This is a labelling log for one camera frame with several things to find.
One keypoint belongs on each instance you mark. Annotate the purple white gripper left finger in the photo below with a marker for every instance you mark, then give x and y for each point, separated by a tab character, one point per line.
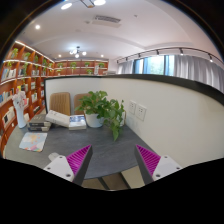
72	167

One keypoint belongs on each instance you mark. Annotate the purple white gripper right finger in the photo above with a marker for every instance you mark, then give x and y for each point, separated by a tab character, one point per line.
152	166

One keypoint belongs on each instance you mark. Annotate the blue cover book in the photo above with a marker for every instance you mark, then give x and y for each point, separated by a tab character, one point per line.
77	122

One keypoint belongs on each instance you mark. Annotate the white open book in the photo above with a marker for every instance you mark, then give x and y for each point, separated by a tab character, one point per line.
58	118

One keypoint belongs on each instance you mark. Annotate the stack of dark books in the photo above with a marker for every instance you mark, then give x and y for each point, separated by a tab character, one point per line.
39	123

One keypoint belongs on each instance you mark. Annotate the green potted plant white pot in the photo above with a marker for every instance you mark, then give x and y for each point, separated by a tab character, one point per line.
108	111

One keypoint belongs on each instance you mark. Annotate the tan chair left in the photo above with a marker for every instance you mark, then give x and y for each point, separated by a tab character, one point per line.
60	102

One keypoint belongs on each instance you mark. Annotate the brown chair right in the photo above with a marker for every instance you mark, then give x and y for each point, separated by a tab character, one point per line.
77	103

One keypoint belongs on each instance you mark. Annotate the white vase with flowers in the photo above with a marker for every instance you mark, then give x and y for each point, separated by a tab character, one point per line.
18	103

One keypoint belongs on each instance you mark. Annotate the grey window curtain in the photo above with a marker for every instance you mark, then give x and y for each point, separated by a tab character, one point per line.
187	67

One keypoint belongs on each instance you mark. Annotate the orange wooden bookshelf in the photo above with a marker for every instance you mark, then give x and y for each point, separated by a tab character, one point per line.
25	69

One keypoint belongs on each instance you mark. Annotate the ceiling chandelier lamp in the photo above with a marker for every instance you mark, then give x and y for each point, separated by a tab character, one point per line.
77	52

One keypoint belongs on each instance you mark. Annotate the right white wall socket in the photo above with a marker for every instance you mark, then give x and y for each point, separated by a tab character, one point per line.
140	112

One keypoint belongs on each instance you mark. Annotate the white wall socket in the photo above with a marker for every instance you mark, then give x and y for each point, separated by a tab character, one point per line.
132	107
140	112

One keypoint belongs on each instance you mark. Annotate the left white wall socket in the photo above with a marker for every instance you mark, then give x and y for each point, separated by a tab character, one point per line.
132	107

